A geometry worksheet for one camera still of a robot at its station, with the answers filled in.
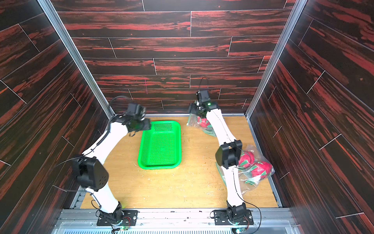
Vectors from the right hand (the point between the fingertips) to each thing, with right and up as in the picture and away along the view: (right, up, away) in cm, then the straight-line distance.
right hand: (197, 109), depth 95 cm
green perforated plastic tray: (-25, -26, +6) cm, 37 cm away
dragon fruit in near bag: (+35, -36, -13) cm, 52 cm away
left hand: (-30, -10, -6) cm, 33 cm away
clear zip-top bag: (-3, -7, +11) cm, 13 cm away
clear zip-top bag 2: (+28, -44, -13) cm, 54 cm away
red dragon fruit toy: (+6, -8, +11) cm, 15 cm away
